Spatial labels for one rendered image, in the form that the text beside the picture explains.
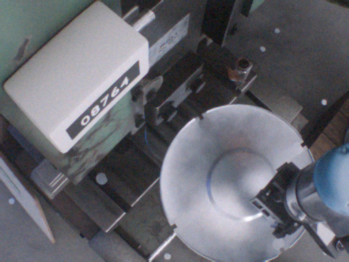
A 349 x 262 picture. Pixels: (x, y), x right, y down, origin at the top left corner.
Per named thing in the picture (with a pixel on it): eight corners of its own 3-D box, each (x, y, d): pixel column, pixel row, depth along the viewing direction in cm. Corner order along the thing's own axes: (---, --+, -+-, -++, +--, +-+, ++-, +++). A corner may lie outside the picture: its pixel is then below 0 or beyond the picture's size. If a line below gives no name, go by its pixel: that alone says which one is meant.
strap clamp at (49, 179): (111, 139, 85) (105, 123, 75) (52, 199, 81) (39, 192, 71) (90, 119, 86) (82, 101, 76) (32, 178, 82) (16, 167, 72)
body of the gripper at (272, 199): (277, 168, 67) (300, 149, 56) (314, 202, 66) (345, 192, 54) (246, 204, 65) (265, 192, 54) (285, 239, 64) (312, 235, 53)
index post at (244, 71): (245, 82, 90) (254, 62, 80) (236, 91, 89) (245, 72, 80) (235, 73, 90) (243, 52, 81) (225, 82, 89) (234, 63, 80)
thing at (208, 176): (215, 296, 71) (215, 297, 70) (128, 155, 76) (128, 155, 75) (342, 208, 76) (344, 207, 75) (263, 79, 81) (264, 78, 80)
